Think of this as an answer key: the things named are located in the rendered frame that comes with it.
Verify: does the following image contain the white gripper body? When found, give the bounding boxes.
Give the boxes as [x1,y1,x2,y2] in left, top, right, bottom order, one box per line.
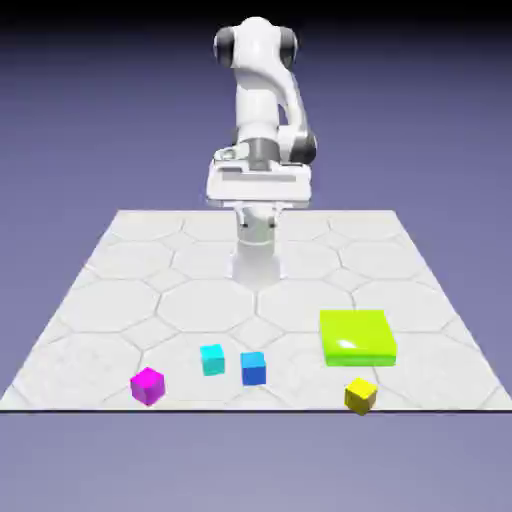
[205,158,313,209]

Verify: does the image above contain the small magenta cube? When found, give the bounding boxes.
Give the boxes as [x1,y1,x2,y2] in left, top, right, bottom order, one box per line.
[129,366,166,407]

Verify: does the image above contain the small yellow cube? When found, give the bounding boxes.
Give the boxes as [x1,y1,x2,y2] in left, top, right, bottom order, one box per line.
[344,377,378,416]

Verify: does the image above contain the small blue cube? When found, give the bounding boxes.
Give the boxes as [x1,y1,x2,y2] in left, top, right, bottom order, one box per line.
[240,351,268,387]

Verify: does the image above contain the large lime green box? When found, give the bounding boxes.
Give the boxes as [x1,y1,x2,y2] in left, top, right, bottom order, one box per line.
[318,309,398,368]

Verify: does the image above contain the small cyan cube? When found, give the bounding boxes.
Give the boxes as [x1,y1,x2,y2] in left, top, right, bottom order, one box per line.
[199,343,226,378]

